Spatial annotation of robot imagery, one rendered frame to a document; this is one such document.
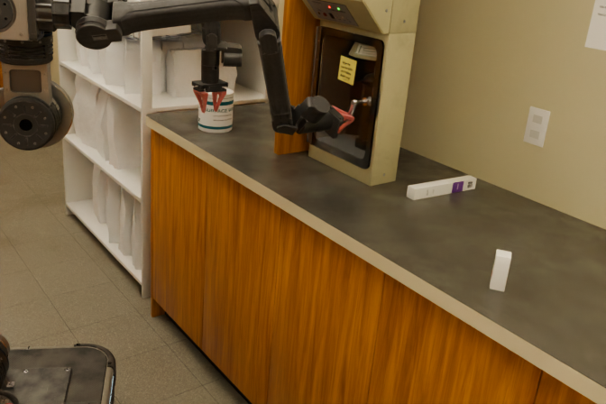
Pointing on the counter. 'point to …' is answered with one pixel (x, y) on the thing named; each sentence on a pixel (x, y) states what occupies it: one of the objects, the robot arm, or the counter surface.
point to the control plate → (332, 11)
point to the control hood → (371, 7)
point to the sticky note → (347, 69)
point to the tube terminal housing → (407, 30)
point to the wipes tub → (215, 123)
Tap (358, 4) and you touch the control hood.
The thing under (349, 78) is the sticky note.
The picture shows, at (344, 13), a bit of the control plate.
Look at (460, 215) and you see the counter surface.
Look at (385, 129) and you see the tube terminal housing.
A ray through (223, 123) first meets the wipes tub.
